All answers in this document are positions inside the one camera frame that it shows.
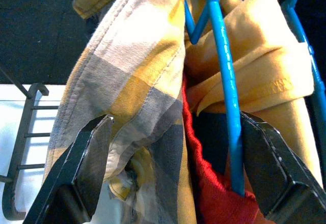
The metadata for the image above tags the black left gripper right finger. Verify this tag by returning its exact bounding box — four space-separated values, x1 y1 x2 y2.
240 110 326 224

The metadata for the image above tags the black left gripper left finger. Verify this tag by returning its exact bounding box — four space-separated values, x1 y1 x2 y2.
24 114 115 224

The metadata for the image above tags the yellow grey plaid shirt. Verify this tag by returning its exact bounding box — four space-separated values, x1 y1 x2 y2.
43 0 194 224

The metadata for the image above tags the blue plastic hanger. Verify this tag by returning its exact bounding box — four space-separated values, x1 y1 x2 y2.
256 0 326 138
183 0 247 197

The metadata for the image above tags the red garment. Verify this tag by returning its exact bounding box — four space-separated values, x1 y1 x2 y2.
182 76 265 224

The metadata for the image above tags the black metal rack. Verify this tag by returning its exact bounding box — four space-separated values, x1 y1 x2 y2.
0 66 61 221

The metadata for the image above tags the tan garment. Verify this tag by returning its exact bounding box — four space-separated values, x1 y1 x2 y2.
184 0 324 191

